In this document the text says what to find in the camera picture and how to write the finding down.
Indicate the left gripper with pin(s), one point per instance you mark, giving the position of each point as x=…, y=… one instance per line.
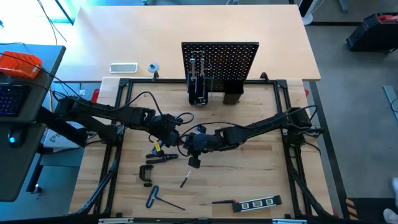
x=168, y=130

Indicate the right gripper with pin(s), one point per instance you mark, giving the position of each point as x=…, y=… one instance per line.
x=202, y=143

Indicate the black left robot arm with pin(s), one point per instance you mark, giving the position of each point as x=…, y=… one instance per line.
x=124, y=113

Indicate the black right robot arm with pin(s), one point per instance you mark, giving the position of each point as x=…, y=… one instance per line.
x=264, y=126

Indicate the black C-clamp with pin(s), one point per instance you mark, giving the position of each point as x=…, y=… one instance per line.
x=141, y=172

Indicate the small tape roll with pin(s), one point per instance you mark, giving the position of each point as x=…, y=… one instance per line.
x=153, y=68

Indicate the white rectangular tray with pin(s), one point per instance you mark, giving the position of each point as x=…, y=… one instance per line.
x=123, y=68

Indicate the black spirit level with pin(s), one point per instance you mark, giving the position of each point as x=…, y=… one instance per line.
x=256, y=203

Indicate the black metal pegboard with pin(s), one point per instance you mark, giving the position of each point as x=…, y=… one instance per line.
x=236, y=59

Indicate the white cardboard box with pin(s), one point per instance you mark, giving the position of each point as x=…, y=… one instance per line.
x=62, y=140

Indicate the light wooden desk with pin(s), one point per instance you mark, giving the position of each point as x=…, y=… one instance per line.
x=186, y=25

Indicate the black diagonal strut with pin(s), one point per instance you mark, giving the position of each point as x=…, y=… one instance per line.
x=59, y=129

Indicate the black computer mouse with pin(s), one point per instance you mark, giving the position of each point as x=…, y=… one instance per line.
x=16, y=138

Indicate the dark grey side desk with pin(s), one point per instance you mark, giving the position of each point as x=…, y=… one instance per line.
x=18, y=161

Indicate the black keyboard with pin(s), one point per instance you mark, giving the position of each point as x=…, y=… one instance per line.
x=12, y=101

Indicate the orange plastic case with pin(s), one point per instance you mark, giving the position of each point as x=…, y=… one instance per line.
x=18, y=65

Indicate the black equipment case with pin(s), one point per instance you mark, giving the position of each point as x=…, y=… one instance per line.
x=373, y=34

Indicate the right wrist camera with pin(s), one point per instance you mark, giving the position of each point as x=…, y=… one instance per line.
x=194, y=162

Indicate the black frame clamp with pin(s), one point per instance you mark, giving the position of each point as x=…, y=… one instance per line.
x=264, y=76
x=155, y=76

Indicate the black aluminium table frame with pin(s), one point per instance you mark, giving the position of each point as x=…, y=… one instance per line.
x=202, y=81

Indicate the white pedestal base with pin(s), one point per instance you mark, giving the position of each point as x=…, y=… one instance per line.
x=308, y=15

